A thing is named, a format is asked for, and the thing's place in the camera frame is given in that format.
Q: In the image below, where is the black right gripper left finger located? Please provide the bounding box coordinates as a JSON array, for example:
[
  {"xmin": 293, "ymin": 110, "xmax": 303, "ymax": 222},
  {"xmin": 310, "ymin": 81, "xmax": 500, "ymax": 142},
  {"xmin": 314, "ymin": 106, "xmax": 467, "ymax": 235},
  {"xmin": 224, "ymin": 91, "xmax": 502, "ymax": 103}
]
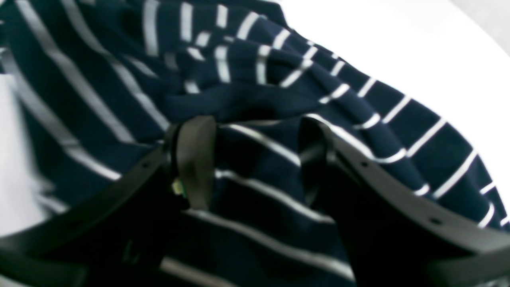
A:
[{"xmin": 1, "ymin": 116, "xmax": 216, "ymax": 287}]

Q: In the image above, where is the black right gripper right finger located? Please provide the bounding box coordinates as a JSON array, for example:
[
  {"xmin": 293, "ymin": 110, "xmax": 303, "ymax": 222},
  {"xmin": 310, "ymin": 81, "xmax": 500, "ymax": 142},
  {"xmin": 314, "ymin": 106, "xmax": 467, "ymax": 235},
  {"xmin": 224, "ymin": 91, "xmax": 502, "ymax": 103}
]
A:
[{"xmin": 299, "ymin": 117, "xmax": 509, "ymax": 287}]

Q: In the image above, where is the navy white striped t-shirt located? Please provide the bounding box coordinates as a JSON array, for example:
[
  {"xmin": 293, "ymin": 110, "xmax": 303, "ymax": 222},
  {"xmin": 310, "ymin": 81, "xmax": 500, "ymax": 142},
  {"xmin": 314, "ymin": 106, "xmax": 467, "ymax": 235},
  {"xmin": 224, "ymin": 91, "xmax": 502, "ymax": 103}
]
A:
[{"xmin": 1, "ymin": 0, "xmax": 509, "ymax": 287}]

